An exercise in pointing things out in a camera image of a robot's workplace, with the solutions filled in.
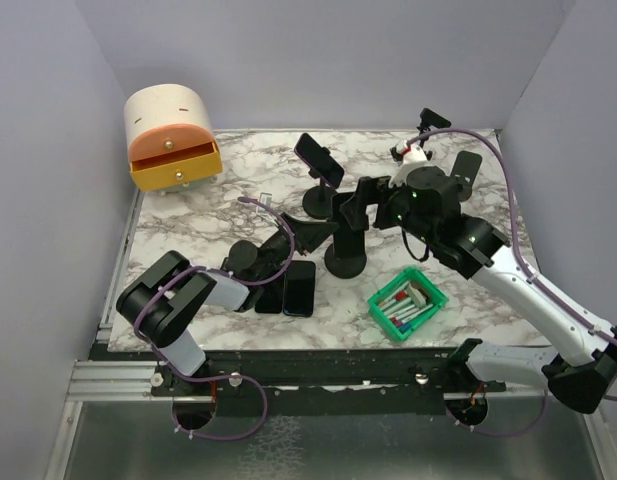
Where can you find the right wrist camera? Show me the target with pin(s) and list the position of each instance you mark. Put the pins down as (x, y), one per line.
(409, 157)

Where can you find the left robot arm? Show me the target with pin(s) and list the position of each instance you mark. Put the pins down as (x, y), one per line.
(162, 302)

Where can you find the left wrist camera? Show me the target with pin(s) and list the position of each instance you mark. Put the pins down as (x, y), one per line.
(265, 199)

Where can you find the black phone stand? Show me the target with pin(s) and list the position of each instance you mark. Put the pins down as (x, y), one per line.
(317, 201)
(431, 120)
(346, 257)

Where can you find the black phone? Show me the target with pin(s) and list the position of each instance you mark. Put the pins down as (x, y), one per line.
(299, 289)

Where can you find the white eraser in bin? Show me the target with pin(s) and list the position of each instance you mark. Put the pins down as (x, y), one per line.
(417, 295)

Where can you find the wood base phone stand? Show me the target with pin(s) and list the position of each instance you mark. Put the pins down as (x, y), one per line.
(464, 171)

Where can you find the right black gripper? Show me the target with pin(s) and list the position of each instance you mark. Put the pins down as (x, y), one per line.
(371, 190)

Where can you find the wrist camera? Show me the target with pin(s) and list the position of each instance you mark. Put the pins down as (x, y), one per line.
(265, 199)
(409, 157)

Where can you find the orange drawer box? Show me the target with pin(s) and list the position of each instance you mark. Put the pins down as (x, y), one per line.
(170, 141)

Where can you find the black table front rail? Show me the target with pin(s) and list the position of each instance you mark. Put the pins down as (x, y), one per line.
(308, 382)

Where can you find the green plastic bin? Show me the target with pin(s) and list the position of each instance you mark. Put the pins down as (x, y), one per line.
(439, 300)

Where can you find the grey silver phone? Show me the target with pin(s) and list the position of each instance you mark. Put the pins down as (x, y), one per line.
(271, 300)

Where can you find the markers in bin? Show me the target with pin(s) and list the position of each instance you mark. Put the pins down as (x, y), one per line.
(399, 309)

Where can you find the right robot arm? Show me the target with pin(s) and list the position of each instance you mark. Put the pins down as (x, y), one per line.
(580, 364)

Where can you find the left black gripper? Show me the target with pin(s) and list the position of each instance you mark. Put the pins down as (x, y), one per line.
(307, 235)

